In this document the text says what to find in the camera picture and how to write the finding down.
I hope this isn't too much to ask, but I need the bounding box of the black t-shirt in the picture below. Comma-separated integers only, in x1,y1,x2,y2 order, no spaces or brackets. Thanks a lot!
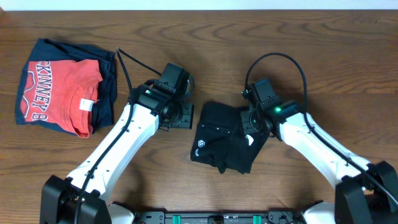
190,101,269,174

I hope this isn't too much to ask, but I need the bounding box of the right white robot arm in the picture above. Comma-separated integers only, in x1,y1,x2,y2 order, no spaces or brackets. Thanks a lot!
241,100,397,223

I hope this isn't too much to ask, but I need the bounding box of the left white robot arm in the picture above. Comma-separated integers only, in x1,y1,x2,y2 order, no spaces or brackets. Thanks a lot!
40,80,195,223

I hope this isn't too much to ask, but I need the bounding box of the navy folded garment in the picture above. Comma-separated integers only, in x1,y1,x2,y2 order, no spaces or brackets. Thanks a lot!
14,39,117,136

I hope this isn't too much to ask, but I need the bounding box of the red folded t-shirt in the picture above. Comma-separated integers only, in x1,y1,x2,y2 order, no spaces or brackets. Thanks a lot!
20,59,103,138

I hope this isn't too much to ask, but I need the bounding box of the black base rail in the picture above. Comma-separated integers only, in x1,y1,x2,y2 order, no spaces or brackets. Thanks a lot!
133,211,305,224

